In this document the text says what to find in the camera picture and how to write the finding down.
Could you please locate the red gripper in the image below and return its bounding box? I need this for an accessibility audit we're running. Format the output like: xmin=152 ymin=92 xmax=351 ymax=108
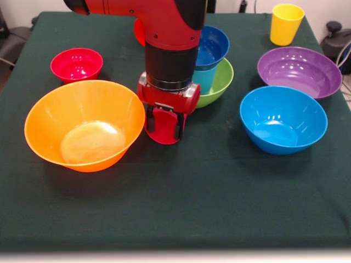
xmin=137 ymin=82 xmax=201 ymax=140

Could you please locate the short crimson cup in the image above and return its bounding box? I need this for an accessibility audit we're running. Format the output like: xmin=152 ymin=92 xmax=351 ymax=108
xmin=144 ymin=106 xmax=188 ymax=145

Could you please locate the light blue cup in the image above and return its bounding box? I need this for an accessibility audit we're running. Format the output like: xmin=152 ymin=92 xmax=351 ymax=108
xmin=191 ymin=65 xmax=219 ymax=95

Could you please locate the green bowl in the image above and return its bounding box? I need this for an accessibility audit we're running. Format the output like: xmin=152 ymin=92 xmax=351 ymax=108
xmin=195 ymin=57 xmax=235 ymax=109

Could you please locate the small dark blue bowl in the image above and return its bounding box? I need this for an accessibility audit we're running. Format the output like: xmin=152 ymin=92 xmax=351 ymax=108
xmin=195 ymin=25 xmax=230 ymax=71

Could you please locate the tall red cup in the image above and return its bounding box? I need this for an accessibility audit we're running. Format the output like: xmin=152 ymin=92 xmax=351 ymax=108
xmin=133 ymin=18 xmax=146 ymax=47

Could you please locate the light blue bowl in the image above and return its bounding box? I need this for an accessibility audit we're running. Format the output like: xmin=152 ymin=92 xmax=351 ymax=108
xmin=239 ymin=85 xmax=329 ymax=156

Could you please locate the purple bowl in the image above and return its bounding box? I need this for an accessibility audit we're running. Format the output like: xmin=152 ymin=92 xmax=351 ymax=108
xmin=257 ymin=46 xmax=343 ymax=100

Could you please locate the dark green tablecloth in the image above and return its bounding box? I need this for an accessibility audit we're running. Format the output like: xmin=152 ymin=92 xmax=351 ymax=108
xmin=0 ymin=10 xmax=351 ymax=251

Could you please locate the large orange bowl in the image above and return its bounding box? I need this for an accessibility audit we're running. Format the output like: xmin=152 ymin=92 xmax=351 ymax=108
xmin=24 ymin=79 xmax=146 ymax=173

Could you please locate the small crimson bowl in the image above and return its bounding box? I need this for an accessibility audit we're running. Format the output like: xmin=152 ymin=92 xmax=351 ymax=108
xmin=50 ymin=48 xmax=104 ymax=84

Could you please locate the yellow cup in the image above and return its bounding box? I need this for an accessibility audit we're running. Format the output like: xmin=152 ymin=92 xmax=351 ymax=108
xmin=270 ymin=3 xmax=305 ymax=47

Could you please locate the black office chair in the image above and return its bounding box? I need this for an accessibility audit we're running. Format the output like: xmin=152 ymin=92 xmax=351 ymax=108
xmin=320 ymin=21 xmax=351 ymax=66
xmin=0 ymin=8 xmax=33 ymax=66

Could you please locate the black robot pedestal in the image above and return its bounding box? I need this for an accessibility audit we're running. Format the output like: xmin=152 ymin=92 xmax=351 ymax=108
xmin=207 ymin=0 xmax=249 ymax=14

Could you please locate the tangle of cables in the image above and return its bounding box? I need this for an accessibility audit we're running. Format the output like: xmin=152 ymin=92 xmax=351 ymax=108
xmin=332 ymin=41 xmax=351 ymax=95

